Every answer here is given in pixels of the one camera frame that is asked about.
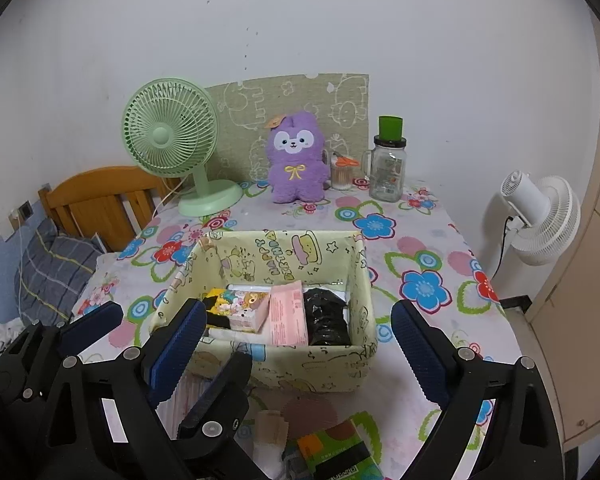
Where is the glass jar mug green lid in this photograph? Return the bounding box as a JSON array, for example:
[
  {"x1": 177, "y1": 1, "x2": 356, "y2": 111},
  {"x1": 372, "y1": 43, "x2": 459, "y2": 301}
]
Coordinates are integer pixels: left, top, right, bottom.
[{"x1": 362, "y1": 116, "x2": 407, "y2": 202}]

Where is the wooden bed headboard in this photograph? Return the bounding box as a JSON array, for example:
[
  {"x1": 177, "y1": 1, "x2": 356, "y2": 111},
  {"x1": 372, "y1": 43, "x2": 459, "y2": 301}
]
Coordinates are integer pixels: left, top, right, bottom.
[{"x1": 37, "y1": 166, "x2": 183, "y2": 253}]

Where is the yellow plush item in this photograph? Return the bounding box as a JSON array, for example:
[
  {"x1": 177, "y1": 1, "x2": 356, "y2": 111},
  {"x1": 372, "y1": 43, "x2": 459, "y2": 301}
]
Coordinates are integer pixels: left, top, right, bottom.
[{"x1": 202, "y1": 287, "x2": 233, "y2": 331}]

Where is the purple plush toy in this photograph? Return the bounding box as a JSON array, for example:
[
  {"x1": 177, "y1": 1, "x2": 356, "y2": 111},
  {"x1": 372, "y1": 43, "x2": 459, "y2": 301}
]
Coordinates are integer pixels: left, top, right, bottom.
[{"x1": 266, "y1": 113, "x2": 331, "y2": 204}]

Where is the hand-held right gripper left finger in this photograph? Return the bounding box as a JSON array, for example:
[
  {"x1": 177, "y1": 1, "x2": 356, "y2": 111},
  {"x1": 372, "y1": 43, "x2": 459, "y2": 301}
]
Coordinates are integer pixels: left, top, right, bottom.
[{"x1": 36, "y1": 299, "x2": 209, "y2": 480}]

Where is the beige door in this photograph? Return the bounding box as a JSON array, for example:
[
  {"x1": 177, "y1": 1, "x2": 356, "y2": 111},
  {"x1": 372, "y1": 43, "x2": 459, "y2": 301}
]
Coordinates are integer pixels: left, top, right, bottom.
[{"x1": 525, "y1": 20, "x2": 600, "y2": 451}]

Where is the grey plaid pillow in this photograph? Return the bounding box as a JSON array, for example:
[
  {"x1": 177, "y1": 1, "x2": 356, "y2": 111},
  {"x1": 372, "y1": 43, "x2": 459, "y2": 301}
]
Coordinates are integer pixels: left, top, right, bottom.
[{"x1": 15, "y1": 217, "x2": 106, "y2": 328}]

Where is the white charging cable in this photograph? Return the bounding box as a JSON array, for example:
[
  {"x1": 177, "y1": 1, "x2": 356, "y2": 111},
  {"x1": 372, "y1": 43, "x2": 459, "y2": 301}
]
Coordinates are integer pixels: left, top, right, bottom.
[{"x1": 10, "y1": 212, "x2": 28, "y2": 316}]

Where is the black fan cable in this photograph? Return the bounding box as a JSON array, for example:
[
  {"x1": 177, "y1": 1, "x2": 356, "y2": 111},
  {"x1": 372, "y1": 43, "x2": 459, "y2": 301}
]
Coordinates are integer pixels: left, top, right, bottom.
[{"x1": 495, "y1": 215, "x2": 512, "y2": 273}]

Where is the white crumpled cloth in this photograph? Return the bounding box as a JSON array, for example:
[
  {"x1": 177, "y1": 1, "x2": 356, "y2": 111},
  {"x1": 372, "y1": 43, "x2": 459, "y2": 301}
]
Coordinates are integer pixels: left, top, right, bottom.
[{"x1": 0, "y1": 317, "x2": 26, "y2": 351}]

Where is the white standing fan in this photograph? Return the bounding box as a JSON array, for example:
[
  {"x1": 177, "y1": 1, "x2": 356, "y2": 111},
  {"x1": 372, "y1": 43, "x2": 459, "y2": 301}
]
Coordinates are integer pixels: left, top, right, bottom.
[{"x1": 497, "y1": 170, "x2": 581, "y2": 267}]

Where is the yellow printed fabric storage box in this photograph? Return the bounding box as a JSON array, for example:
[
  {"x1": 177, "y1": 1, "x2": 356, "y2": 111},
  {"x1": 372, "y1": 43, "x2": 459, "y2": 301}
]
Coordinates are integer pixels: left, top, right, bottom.
[{"x1": 148, "y1": 230, "x2": 378, "y2": 392}]

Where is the floral tablecloth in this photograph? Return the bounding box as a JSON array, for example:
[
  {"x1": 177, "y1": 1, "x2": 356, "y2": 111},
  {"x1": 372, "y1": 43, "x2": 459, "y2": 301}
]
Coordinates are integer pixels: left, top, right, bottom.
[{"x1": 72, "y1": 177, "x2": 523, "y2": 480}]

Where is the green desk fan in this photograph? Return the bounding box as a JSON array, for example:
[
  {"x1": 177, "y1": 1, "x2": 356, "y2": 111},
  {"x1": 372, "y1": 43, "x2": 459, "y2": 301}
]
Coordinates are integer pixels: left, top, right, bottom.
[{"x1": 121, "y1": 78, "x2": 244, "y2": 217}]

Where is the cartoon printed tissue pack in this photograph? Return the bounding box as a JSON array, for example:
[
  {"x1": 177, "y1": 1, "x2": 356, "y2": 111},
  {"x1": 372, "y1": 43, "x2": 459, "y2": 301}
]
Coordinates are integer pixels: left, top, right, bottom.
[{"x1": 220, "y1": 287, "x2": 272, "y2": 333}]

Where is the green orange black packet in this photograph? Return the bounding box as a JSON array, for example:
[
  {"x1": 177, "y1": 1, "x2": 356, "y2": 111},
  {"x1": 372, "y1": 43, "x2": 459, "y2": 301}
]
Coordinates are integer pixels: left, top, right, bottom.
[{"x1": 297, "y1": 419, "x2": 383, "y2": 480}]

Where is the black plastic bag bundle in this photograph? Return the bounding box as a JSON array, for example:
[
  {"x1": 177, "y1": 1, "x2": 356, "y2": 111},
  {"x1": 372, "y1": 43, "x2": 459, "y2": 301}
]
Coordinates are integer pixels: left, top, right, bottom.
[{"x1": 302, "y1": 287, "x2": 352, "y2": 347}]

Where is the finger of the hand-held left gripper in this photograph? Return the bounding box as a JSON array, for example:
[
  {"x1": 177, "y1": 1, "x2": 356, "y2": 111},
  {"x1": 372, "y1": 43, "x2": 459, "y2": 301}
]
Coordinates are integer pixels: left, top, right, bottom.
[
  {"x1": 176, "y1": 350, "x2": 281, "y2": 480},
  {"x1": 55, "y1": 302, "x2": 124, "y2": 358}
]

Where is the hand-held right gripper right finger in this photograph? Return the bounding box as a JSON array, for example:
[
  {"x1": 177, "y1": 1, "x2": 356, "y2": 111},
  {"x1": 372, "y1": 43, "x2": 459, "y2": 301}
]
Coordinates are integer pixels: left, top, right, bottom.
[{"x1": 391, "y1": 300, "x2": 566, "y2": 480}]

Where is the cotton swab cup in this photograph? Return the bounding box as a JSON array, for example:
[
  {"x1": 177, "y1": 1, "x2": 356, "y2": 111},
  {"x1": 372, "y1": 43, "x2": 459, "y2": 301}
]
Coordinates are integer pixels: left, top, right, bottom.
[{"x1": 330, "y1": 156, "x2": 355, "y2": 191}]

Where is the green printed board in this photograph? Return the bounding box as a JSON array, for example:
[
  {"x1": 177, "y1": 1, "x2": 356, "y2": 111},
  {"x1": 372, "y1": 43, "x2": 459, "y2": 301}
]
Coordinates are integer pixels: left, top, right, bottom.
[{"x1": 203, "y1": 71, "x2": 371, "y2": 183}]

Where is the pink packet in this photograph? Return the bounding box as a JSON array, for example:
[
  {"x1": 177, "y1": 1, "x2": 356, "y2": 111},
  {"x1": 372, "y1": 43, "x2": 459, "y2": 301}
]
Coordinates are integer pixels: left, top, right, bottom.
[{"x1": 267, "y1": 280, "x2": 311, "y2": 347}]

